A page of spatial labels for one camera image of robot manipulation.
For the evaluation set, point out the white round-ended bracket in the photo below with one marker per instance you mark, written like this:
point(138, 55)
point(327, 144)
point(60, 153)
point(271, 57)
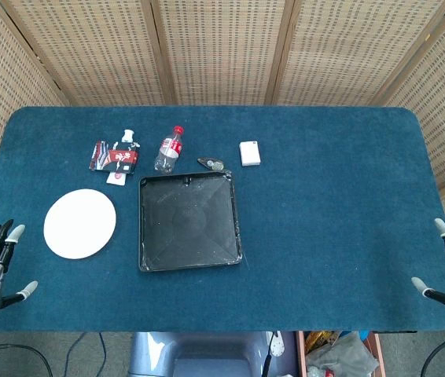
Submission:
point(276, 345)

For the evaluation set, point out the black square tray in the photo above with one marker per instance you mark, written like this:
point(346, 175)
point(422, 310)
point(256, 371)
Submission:
point(189, 224)

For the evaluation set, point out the yellow packet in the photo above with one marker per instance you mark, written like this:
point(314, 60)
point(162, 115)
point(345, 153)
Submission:
point(318, 338)

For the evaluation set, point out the brown wooden crate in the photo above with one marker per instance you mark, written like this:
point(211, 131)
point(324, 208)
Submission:
point(301, 355)

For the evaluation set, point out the round white plate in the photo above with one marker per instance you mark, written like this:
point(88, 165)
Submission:
point(80, 224)

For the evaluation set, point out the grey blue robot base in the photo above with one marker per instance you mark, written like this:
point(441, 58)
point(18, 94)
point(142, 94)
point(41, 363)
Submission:
point(199, 353)

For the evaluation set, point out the red black snack packet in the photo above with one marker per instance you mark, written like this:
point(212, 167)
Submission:
point(118, 157)

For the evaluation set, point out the small dark flat object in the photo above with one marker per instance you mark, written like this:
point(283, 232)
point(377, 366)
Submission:
point(207, 162)

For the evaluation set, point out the white rectangular box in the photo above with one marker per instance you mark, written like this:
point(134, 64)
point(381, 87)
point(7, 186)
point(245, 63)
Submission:
point(250, 153)

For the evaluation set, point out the grey plastic bag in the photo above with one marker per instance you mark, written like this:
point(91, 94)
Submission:
point(344, 349)

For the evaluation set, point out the small white sachet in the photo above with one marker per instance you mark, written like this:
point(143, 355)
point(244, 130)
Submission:
point(116, 178)

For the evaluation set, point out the clear cola bottle red cap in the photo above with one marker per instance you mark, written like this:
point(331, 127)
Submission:
point(169, 151)

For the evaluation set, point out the blue carpet table cloth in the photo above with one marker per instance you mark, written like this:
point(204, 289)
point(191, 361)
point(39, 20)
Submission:
point(324, 235)

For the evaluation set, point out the small white bottle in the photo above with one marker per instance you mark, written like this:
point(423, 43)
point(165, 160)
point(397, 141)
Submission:
point(128, 136)

